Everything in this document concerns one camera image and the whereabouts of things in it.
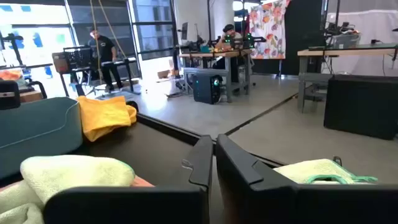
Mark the black keyboard stand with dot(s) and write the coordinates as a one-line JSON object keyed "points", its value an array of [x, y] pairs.
{"points": [[115, 62]]}

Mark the peach orange towel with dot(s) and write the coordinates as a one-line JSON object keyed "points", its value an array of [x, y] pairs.
{"points": [[141, 183]]}

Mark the light green towel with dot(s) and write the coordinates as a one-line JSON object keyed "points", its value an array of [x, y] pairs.
{"points": [[314, 171]]}

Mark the white hanging sheet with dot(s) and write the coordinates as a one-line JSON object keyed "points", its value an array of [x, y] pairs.
{"points": [[373, 28]]}

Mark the brown cardboard box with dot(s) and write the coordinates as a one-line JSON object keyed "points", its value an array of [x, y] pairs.
{"points": [[59, 63]]}

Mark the black computer tower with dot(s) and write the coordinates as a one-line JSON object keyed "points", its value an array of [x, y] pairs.
{"points": [[205, 90]]}

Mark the black mesh crate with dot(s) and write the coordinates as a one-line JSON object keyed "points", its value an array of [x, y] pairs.
{"points": [[77, 58]]}

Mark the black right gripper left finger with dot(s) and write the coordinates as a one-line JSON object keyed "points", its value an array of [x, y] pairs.
{"points": [[124, 205]]}

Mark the black box cabinet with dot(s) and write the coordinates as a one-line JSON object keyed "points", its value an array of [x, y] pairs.
{"points": [[360, 105]]}

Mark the grey plastic bin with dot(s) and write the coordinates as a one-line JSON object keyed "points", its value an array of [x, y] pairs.
{"points": [[346, 41]]}

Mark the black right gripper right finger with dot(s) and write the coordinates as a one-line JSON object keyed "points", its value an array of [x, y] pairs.
{"points": [[280, 202]]}

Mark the standing person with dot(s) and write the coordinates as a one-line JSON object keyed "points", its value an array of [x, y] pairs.
{"points": [[105, 49]]}

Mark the pale green terry towel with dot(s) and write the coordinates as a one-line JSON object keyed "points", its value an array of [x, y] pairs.
{"points": [[71, 174]]}

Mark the wooden top work table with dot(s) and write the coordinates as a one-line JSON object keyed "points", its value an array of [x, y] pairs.
{"points": [[217, 53]]}

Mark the small black partition panel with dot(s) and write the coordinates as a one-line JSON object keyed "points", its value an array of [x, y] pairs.
{"points": [[303, 37]]}

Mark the seated person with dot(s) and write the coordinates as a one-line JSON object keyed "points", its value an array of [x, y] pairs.
{"points": [[230, 32]]}

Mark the small cardboard box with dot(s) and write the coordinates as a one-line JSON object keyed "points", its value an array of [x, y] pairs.
{"points": [[163, 74]]}

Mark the yellow towel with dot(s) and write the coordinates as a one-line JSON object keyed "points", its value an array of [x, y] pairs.
{"points": [[102, 116]]}

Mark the floral patterned cloth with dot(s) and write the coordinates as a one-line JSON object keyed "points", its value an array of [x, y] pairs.
{"points": [[269, 28]]}

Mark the grey frame work table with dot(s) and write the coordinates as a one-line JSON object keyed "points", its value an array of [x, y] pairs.
{"points": [[342, 51]]}

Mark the teal plastic basket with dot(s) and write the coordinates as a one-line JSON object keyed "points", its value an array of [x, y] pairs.
{"points": [[37, 130]]}

